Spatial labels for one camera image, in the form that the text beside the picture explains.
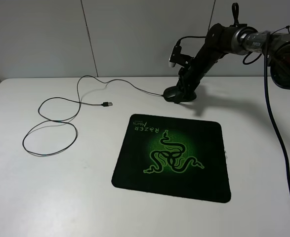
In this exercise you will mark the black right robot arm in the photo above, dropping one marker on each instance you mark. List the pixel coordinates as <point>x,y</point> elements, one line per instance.
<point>236,39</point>

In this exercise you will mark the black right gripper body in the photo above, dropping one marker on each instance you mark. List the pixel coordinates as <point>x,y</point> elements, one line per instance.
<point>190,77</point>

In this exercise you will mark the black green razer mouse pad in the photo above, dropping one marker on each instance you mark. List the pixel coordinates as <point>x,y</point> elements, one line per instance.
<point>173,156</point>

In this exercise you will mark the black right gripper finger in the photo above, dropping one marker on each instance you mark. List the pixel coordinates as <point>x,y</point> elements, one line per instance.
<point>178,98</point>
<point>189,96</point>

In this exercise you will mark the black computer mouse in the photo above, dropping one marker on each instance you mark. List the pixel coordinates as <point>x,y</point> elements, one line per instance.
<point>170,92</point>

